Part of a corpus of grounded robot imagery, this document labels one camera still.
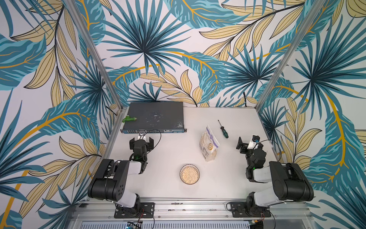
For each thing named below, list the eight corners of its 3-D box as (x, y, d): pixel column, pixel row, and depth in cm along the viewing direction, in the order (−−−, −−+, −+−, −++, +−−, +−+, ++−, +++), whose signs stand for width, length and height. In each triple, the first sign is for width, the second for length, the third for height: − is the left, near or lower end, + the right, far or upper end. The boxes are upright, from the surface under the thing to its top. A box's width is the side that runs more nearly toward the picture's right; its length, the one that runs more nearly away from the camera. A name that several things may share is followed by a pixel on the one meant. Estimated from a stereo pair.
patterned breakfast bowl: (179, 184, 82) (179, 183, 79) (179, 166, 88) (179, 164, 86) (199, 184, 82) (200, 183, 79) (198, 166, 89) (199, 164, 86)
